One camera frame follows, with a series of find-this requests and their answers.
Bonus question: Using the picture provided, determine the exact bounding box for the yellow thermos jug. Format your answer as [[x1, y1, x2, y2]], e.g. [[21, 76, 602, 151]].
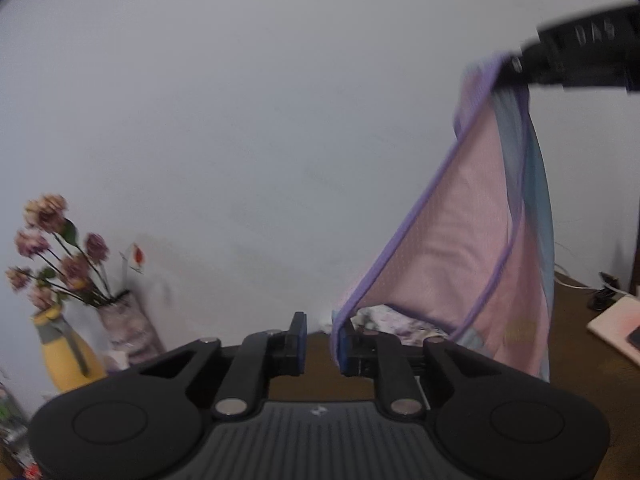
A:
[[32, 307, 108, 393]]

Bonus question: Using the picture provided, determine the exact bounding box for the thin white cable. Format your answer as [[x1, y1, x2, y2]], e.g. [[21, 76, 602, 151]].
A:
[[552, 270, 636, 295]]

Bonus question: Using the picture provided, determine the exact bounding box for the black charger plug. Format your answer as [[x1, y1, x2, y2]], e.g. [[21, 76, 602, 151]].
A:
[[587, 272, 621, 311]]

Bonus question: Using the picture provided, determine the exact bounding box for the pale pink board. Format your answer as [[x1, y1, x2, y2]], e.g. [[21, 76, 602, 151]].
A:
[[586, 294, 640, 366]]

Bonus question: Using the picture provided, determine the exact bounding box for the pink mottled vase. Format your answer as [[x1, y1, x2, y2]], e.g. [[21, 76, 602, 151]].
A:
[[96, 290, 166, 367]]

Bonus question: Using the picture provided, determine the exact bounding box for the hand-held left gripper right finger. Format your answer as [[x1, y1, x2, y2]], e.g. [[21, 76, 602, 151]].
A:
[[337, 320, 503, 418]]

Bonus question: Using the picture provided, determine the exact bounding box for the dried pink flower bouquet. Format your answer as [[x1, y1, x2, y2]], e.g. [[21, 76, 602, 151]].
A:
[[5, 194, 146, 308]]

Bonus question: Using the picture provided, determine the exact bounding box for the pink blue purple mesh garment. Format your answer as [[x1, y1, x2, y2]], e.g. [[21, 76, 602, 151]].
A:
[[331, 52, 556, 383]]

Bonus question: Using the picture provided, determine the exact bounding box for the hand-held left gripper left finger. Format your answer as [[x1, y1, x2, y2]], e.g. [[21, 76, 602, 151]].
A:
[[137, 311, 308, 418]]

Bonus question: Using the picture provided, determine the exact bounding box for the folded pink floral garment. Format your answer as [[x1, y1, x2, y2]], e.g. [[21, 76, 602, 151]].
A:
[[352, 305, 451, 346]]

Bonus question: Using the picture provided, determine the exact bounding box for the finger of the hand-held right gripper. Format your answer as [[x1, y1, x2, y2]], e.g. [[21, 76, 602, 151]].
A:
[[492, 50, 538, 92]]

